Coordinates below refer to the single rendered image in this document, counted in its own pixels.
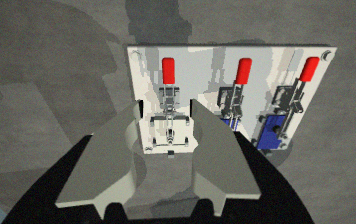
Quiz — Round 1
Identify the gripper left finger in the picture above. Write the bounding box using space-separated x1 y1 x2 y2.
1 99 144 224

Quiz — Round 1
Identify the white fixture plate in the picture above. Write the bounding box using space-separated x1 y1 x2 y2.
127 46 337 154

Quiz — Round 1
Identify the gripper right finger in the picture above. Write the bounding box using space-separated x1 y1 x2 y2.
190 99 315 224

